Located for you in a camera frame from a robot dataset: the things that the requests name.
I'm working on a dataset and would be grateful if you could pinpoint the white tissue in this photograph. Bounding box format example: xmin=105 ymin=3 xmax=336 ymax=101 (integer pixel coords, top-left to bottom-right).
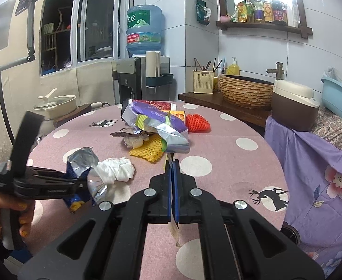
xmin=95 ymin=157 xmax=135 ymax=185

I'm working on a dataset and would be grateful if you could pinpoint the green hanging bag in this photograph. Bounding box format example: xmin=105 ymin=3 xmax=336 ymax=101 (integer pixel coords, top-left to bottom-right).
xmin=196 ymin=0 xmax=212 ymax=26

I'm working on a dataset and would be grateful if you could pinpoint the blue foil snack bag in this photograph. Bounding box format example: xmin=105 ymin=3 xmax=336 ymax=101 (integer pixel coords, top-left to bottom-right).
xmin=63 ymin=147 xmax=108 ymax=214

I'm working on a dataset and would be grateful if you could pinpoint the left hand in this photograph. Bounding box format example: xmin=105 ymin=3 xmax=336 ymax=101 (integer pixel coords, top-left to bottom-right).
xmin=0 ymin=193 xmax=35 ymax=239

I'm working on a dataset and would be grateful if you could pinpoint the purple foil snack bag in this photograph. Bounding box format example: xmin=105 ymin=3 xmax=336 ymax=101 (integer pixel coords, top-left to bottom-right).
xmin=121 ymin=100 xmax=190 ymax=154

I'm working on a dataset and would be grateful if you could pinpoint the dark wooden counter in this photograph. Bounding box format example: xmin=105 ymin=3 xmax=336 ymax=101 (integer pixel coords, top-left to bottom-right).
xmin=178 ymin=92 xmax=271 ymax=128

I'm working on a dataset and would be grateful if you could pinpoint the wooden wall shelf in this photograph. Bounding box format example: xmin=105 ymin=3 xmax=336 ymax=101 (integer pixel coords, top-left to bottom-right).
xmin=216 ymin=0 xmax=313 ymax=39

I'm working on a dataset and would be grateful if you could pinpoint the yellow foam fruit net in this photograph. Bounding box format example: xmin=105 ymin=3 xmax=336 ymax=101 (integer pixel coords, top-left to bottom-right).
xmin=129 ymin=134 xmax=165 ymax=164

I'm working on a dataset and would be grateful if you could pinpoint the paper cup holder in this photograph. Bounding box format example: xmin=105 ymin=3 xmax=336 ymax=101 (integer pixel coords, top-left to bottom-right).
xmin=146 ymin=51 xmax=173 ymax=88

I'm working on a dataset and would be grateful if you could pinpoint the brass faucet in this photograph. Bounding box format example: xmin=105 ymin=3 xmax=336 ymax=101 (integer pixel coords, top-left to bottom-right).
xmin=267 ymin=62 xmax=284 ymax=80

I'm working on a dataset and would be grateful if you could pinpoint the red foam fruit net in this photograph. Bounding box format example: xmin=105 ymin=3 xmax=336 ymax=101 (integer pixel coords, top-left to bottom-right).
xmin=185 ymin=114 xmax=211 ymax=132

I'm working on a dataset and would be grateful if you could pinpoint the yellow chip canister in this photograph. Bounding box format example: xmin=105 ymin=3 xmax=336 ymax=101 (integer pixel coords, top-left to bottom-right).
xmin=170 ymin=111 xmax=186 ymax=122

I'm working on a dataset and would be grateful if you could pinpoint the white pot with lid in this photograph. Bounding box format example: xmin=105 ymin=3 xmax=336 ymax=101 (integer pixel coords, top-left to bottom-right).
xmin=33 ymin=88 xmax=77 ymax=136

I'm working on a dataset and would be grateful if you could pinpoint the window frame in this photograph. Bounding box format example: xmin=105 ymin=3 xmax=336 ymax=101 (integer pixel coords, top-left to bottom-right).
xmin=40 ymin=0 xmax=133 ymax=75

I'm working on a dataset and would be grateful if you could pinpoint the purple floral cloth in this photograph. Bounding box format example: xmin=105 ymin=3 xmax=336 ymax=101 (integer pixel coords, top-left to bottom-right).
xmin=264 ymin=117 xmax=342 ymax=279

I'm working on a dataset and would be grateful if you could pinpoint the light blue basin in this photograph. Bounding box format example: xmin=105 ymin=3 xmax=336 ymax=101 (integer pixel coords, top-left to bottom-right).
xmin=321 ymin=76 xmax=342 ymax=118

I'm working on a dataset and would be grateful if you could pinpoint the water dispenser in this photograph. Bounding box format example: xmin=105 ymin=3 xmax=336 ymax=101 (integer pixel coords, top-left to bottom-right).
xmin=116 ymin=56 xmax=173 ymax=103

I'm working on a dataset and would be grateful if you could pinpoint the pink polka dot tablecloth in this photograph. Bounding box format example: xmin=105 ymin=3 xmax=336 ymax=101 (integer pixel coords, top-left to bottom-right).
xmin=28 ymin=103 xmax=289 ymax=279

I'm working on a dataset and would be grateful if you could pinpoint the beige chopstick holder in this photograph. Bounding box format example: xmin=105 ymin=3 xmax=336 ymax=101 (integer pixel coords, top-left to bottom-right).
xmin=193 ymin=71 xmax=215 ymax=94

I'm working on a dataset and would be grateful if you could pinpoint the red chip canister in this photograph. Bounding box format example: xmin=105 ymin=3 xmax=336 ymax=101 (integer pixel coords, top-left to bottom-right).
xmin=121 ymin=99 xmax=177 ymax=114

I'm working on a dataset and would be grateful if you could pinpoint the blue water jug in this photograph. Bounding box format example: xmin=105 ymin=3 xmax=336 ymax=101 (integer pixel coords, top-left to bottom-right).
xmin=126 ymin=4 xmax=163 ymax=55

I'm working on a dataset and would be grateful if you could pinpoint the brown white rice cooker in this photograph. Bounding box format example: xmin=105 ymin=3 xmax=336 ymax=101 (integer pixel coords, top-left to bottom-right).
xmin=271 ymin=80 xmax=320 ymax=132

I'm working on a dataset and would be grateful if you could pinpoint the woven basket sink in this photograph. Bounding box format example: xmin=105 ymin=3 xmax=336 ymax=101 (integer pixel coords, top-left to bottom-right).
xmin=219 ymin=75 xmax=274 ymax=110

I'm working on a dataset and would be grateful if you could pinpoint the yellow soap bottle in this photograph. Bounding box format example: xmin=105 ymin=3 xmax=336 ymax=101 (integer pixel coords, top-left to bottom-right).
xmin=226 ymin=57 xmax=240 ymax=76

